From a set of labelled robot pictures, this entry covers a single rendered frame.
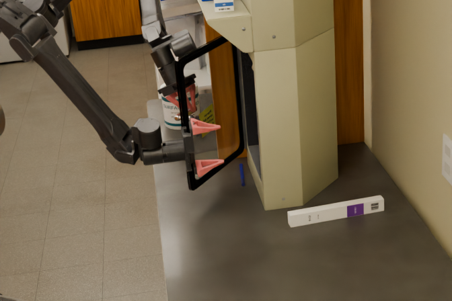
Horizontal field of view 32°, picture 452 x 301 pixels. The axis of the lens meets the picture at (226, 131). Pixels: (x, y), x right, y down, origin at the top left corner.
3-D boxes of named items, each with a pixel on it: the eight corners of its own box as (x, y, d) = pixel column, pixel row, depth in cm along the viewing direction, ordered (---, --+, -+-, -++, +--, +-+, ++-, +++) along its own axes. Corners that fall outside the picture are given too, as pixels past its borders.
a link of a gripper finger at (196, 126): (221, 123, 196) (183, 128, 195) (223, 149, 199) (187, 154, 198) (218, 113, 202) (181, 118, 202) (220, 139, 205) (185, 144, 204)
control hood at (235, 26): (236, 21, 233) (233, -13, 229) (253, 52, 203) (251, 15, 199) (198, 25, 232) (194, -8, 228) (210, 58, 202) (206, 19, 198)
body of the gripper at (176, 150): (190, 135, 196) (160, 138, 196) (194, 171, 200) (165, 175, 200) (187, 125, 202) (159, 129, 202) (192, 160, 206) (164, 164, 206)
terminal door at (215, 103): (244, 151, 248) (235, 29, 232) (190, 193, 224) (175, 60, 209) (242, 150, 248) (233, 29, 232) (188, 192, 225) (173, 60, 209)
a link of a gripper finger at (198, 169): (223, 148, 199) (187, 154, 198) (226, 174, 202) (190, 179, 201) (220, 138, 205) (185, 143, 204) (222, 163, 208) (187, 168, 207)
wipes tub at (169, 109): (198, 114, 293) (194, 76, 287) (202, 127, 281) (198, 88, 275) (163, 118, 292) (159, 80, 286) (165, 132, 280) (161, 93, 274)
